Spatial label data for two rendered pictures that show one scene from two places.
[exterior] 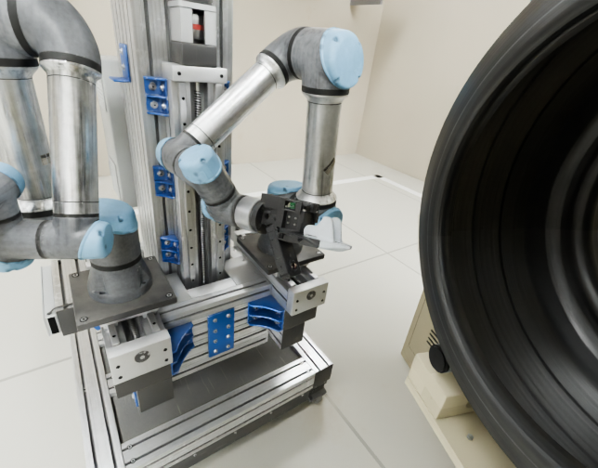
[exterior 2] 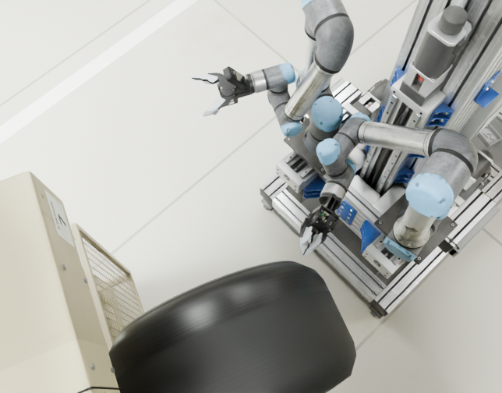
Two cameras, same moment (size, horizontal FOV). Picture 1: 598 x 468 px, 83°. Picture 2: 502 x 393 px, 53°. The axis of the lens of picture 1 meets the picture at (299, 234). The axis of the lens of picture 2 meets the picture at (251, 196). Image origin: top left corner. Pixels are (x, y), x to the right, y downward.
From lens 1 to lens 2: 138 cm
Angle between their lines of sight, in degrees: 64
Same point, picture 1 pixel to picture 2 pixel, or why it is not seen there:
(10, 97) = (312, 46)
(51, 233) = (279, 111)
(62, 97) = (309, 73)
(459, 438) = not seen: hidden behind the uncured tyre
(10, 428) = not seen: hidden behind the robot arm
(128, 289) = (311, 147)
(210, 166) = (322, 158)
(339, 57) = (412, 193)
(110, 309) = (299, 146)
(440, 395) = not seen: hidden behind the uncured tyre
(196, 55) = (408, 92)
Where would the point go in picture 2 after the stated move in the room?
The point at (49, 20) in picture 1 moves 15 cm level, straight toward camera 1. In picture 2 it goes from (321, 46) to (284, 74)
